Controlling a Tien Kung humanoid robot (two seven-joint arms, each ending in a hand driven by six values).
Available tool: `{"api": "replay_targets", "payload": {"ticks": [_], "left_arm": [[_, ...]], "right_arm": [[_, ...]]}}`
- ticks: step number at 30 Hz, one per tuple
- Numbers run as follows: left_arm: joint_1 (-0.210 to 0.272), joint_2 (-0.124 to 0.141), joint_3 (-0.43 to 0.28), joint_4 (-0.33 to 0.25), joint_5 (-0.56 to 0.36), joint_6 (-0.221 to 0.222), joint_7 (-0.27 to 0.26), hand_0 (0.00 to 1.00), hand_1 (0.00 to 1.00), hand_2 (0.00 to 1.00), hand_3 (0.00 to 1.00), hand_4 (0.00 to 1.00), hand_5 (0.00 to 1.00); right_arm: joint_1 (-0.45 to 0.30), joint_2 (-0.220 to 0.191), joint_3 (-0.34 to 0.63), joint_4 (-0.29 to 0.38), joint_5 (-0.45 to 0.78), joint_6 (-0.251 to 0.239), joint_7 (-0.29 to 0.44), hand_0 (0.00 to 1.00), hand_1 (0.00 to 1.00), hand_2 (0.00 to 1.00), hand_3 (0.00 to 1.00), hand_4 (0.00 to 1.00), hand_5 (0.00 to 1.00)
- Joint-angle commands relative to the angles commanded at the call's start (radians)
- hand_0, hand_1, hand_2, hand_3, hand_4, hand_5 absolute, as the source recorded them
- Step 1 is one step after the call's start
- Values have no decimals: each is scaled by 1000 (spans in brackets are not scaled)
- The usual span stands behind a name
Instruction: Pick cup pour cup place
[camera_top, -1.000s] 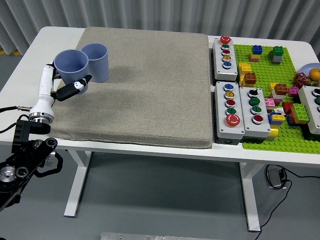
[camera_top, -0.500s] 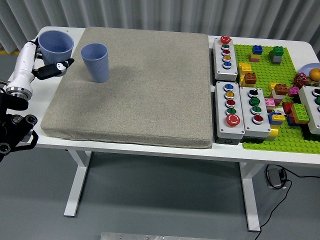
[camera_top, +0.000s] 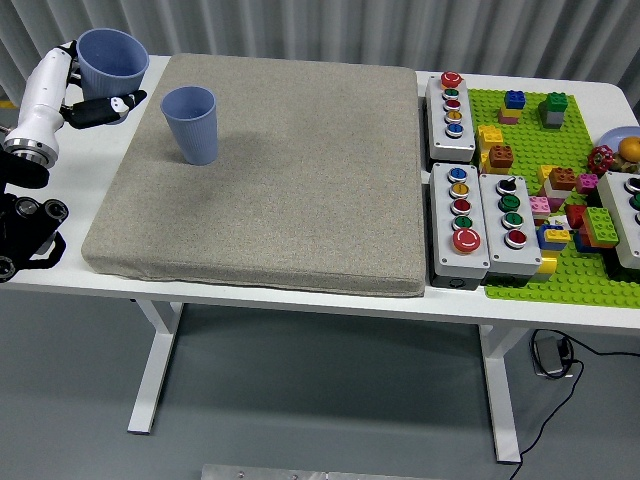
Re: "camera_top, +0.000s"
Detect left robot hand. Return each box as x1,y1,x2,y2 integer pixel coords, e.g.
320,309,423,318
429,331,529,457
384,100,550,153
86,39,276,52
3,42,148,147

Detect blue ribbed cup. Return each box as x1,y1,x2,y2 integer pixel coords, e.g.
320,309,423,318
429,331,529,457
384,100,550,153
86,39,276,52
160,86,219,165
76,28,150,125

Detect grey-brown mat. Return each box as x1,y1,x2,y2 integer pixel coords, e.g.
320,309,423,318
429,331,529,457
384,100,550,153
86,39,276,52
81,53,426,298

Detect grey pleated curtain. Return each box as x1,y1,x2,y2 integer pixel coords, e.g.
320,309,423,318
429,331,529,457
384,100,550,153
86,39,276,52
0,0,640,109

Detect white table leg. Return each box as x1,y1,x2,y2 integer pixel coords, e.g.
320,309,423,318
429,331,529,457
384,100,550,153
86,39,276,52
477,324,524,464
127,299,184,435

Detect grey five-button control box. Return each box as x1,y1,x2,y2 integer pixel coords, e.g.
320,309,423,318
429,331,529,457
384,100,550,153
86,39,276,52
428,162,491,290
423,71,477,164

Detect brown toy brick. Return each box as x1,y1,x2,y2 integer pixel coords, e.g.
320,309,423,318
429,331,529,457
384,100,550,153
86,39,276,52
548,167,576,191
487,144,515,169

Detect grey four-button control box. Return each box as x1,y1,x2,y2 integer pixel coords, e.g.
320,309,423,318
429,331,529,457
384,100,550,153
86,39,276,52
477,172,544,287

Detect green brick baseplate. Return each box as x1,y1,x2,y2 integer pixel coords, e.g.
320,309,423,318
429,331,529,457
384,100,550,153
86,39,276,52
464,87,640,306

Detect grey toy brick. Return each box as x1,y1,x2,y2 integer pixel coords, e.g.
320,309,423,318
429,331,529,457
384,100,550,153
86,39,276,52
538,102,566,130

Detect yellow round toy brick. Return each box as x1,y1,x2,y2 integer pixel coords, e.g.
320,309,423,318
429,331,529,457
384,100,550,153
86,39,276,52
533,249,559,275

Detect red toy brick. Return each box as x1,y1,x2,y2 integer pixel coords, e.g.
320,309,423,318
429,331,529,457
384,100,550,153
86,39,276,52
564,204,589,231

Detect red round toy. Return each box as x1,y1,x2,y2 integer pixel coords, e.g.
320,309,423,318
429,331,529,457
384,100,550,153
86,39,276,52
587,144,615,176

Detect grey power adapter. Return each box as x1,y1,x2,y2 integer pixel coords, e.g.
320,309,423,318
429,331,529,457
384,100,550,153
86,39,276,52
532,335,571,379

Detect light blue plate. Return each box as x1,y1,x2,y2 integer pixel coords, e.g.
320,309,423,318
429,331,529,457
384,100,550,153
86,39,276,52
598,126,640,161

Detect lime green toy brick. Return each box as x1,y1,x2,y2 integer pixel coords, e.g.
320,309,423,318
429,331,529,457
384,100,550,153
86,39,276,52
582,206,620,247

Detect grey control box dark buttons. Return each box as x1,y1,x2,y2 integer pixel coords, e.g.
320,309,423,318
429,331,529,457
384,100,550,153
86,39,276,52
595,171,640,271

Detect black power cable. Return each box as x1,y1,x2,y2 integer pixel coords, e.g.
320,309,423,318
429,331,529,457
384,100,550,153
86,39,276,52
562,335,640,358
508,358,586,480

